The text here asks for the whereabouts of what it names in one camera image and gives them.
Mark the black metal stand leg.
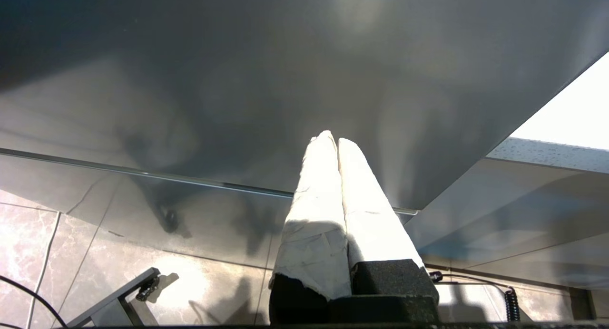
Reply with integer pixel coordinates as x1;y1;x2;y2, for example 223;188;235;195
67;267;162;328

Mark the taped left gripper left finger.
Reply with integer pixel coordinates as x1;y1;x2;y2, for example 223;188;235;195
269;130;353;322

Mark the black floor cable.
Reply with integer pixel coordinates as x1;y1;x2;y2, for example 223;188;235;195
0;274;69;328

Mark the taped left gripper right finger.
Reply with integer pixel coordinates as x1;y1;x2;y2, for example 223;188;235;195
337;138;441;301

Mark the glossy grey kick panel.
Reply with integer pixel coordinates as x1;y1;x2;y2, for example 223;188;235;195
0;153;414;270

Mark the grey under-counter cabinet front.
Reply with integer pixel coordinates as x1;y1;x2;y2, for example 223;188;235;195
404;158;609;291

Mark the black metal post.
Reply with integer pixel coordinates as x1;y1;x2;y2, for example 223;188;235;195
570;288;596;320

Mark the grey tall cabinet door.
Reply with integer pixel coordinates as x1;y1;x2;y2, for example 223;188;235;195
0;0;609;215

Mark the black coiled cable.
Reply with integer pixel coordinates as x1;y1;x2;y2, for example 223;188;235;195
428;271;521;322

